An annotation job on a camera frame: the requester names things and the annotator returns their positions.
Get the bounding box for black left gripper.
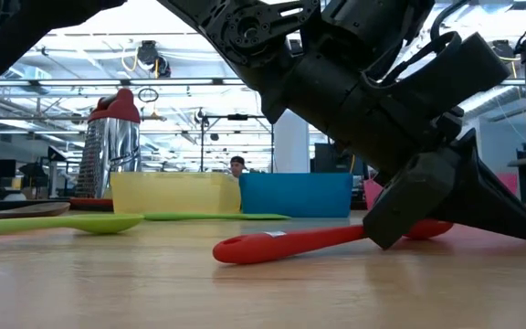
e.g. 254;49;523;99
285;75;526;251

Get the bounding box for red silicone spoon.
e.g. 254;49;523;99
212;218;455;266

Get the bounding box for green silicone spatula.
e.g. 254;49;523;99
142;211;291;222

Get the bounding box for green silicone spoon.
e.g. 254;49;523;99
0;213;145;238

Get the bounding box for dark wooden spoon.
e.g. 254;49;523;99
0;201;71;222

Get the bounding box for pink plastic bin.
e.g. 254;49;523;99
363;172;520;211

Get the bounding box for blue plastic bin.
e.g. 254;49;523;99
238;172;354;218

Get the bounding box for white square pillar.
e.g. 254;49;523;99
274;109;310;175

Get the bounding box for person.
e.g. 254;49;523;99
228;155;247;179

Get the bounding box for yellow plastic bin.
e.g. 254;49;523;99
110;171;242;216

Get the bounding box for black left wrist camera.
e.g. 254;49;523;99
379;30;512;124

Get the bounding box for black ceiling cable reel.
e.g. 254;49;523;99
490;38;521;63
134;39;173;80

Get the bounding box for black metal frame rig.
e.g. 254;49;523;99
200;113;276;174

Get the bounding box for steel box grater red handle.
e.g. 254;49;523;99
74;88;142;213

